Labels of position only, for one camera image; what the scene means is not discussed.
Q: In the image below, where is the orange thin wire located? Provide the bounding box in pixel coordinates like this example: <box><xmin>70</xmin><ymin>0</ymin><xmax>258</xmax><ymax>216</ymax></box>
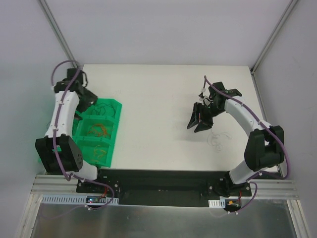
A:
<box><xmin>86</xmin><ymin>123</ymin><xmax>111</xmax><ymax>138</ymax></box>

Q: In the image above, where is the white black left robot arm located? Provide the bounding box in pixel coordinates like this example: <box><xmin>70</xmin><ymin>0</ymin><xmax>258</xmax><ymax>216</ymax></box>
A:
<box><xmin>35</xmin><ymin>68</ymin><xmax>105</xmax><ymax>193</ymax></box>

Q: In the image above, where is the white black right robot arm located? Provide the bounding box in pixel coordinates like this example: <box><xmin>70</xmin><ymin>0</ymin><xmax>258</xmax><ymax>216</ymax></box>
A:
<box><xmin>187</xmin><ymin>80</ymin><xmax>285</xmax><ymax>196</ymax></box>

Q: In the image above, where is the green plastic compartment tray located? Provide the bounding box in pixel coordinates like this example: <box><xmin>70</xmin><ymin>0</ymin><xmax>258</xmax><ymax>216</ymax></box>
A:
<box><xmin>72</xmin><ymin>98</ymin><xmax>122</xmax><ymax>168</ymax></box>

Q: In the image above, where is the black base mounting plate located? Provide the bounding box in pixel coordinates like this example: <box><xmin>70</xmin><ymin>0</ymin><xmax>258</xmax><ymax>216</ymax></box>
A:
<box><xmin>76</xmin><ymin>169</ymin><xmax>252</xmax><ymax>207</ymax></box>

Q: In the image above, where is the black thin wire in tray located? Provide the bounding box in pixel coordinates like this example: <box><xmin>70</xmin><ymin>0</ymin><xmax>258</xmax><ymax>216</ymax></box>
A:
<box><xmin>89</xmin><ymin>103</ymin><xmax>117</xmax><ymax>119</ymax></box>

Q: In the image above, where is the white slotted cable duct right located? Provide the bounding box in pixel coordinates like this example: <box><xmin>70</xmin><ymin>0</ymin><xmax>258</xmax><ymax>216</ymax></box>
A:
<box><xmin>208</xmin><ymin>199</ymin><xmax>226</xmax><ymax>209</ymax></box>

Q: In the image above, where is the white slotted cable duct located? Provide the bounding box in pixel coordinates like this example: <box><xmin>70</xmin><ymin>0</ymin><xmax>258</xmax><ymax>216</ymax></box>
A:
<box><xmin>42</xmin><ymin>195</ymin><xmax>119</xmax><ymax>206</ymax></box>
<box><xmin>208</xmin><ymin>199</ymin><xmax>226</xmax><ymax>209</ymax></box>

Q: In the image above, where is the aluminium extrusion rail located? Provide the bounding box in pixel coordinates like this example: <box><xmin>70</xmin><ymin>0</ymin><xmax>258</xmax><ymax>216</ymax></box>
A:
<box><xmin>30</xmin><ymin>175</ymin><xmax>299</xmax><ymax>200</ymax></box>

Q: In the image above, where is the aluminium frame post left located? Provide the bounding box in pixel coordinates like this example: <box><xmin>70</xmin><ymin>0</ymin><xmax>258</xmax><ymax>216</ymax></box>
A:
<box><xmin>37</xmin><ymin>0</ymin><xmax>80</xmax><ymax>67</ymax></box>

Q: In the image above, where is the aluminium frame post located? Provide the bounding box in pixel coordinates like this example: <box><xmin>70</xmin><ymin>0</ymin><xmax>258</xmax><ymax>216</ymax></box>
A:
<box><xmin>250</xmin><ymin>0</ymin><xmax>300</xmax><ymax>75</ymax></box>
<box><xmin>37</xmin><ymin>0</ymin><xmax>80</xmax><ymax>67</ymax></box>

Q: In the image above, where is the white slotted cable duct left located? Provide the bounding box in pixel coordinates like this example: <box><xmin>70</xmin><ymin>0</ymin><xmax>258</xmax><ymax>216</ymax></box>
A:
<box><xmin>42</xmin><ymin>195</ymin><xmax>119</xmax><ymax>206</ymax></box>

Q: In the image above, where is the aluminium frame post right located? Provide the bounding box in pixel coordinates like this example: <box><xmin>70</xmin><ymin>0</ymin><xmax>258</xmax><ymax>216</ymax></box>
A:
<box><xmin>250</xmin><ymin>0</ymin><xmax>300</xmax><ymax>75</ymax></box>

